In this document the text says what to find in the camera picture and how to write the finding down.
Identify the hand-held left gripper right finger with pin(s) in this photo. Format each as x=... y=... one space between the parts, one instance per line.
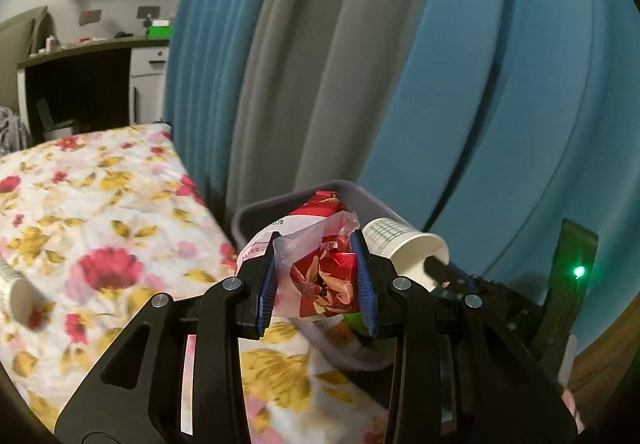
x=364 y=284

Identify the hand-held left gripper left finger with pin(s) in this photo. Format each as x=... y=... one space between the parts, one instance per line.
x=265 y=296

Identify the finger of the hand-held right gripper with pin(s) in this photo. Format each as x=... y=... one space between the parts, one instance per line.
x=436 y=268

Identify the white grid paper cup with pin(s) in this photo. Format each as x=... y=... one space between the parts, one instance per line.
x=400 y=244
x=17 y=294

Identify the red wrapper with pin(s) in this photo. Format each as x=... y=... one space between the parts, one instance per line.
x=315 y=274

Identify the grey plastic bin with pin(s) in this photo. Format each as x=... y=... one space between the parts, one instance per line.
x=250 y=219

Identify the green crumpled wrapper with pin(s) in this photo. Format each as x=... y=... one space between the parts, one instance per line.
x=355 y=322

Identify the red and white snack packet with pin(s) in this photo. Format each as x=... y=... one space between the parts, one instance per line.
x=300 y=224

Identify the floral tablecloth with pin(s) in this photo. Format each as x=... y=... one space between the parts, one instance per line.
x=100 y=224

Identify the blue and grey panel curtain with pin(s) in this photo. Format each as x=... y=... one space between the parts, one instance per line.
x=450 y=73

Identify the white desk drawer unit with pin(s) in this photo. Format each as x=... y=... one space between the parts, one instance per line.
x=149 y=83

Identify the green box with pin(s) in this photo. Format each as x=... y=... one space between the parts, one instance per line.
x=159 y=29

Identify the dark top desk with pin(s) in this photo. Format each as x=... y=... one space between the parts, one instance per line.
x=75 y=48

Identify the grey wall socket panel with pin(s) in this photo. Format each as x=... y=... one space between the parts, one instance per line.
x=148 y=11

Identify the red wall socket panel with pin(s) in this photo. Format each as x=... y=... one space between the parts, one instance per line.
x=90 y=17

